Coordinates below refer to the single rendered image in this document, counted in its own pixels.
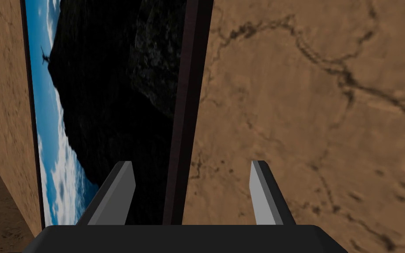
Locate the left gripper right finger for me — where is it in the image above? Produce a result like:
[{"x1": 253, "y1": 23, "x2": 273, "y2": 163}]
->
[{"x1": 249, "y1": 159, "x2": 297, "y2": 226}]

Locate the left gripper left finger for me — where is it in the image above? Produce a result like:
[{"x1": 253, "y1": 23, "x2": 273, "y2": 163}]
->
[{"x1": 76, "y1": 160, "x2": 136, "y2": 226}]

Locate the dark framed landscape picture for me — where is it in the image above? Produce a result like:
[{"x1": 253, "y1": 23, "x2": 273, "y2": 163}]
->
[{"x1": 19, "y1": 0, "x2": 215, "y2": 230}]

